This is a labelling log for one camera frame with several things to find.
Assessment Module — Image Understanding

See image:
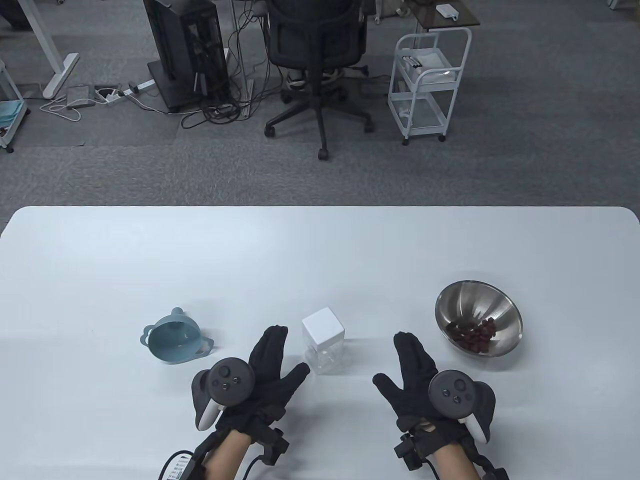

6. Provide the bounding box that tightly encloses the person's right hand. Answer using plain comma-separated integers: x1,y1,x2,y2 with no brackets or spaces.
372,331,469,434

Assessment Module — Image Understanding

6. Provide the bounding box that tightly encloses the person's left hand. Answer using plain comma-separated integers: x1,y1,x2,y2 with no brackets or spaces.
217,326,312,434

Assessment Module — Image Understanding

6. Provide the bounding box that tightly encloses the black hand controller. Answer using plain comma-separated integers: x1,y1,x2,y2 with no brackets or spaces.
191,357,256,432
429,369,497,443

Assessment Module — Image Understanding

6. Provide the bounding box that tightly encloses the clear square coffee jar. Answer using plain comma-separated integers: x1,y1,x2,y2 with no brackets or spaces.
304,340,346,376

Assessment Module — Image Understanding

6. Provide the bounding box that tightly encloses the white square jar lid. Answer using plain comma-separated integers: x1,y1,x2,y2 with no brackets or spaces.
301,309,346,353

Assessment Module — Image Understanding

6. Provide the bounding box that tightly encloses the stainless steel bowl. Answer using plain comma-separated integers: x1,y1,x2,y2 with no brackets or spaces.
434,280,523,357

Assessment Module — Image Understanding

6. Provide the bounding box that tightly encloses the blue plastic funnel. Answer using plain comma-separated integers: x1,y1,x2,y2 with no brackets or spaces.
140,307,215,366

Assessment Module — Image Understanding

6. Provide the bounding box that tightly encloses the person's right forearm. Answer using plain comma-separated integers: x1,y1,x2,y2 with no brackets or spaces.
432,442,481,480

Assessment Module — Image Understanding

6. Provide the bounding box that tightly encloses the black left forearm sensor box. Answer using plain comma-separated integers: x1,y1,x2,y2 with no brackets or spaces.
159,450,206,480

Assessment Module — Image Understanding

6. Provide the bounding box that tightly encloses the person's left forearm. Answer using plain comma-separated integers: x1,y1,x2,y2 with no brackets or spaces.
202,430,253,480

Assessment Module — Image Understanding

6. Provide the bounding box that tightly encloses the thin white desk leg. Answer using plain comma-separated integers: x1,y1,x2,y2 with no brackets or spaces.
231,0,255,119

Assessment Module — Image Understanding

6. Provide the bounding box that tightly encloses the white rolling cart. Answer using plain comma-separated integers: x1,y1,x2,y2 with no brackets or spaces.
388,27,473,146

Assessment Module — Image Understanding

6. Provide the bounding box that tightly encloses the black office chair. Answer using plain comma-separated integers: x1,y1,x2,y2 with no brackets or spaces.
263,0,375,162

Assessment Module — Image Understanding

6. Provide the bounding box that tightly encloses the black computer tower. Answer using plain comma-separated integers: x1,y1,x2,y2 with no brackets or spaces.
143,0,232,113

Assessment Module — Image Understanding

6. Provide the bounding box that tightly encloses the white cart with blue tray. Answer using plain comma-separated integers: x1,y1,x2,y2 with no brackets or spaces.
0,60,30,153

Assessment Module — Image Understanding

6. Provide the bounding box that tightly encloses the brown side table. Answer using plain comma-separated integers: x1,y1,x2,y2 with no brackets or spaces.
404,0,481,31

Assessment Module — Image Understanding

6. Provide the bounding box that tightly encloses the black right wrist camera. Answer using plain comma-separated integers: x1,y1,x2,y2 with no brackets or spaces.
394,434,426,471

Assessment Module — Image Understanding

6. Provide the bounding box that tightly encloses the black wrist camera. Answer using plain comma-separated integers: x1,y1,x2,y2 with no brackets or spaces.
394,434,426,471
252,425,291,466

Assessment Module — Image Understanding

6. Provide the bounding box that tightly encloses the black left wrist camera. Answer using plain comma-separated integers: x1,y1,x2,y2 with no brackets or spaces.
252,425,291,466

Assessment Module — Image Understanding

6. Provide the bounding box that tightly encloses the tangle of black cables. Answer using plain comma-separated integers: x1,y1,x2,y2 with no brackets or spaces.
180,10,271,131

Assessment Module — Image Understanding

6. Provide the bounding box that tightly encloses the white floor cable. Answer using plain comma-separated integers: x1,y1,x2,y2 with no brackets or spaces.
40,97,82,122

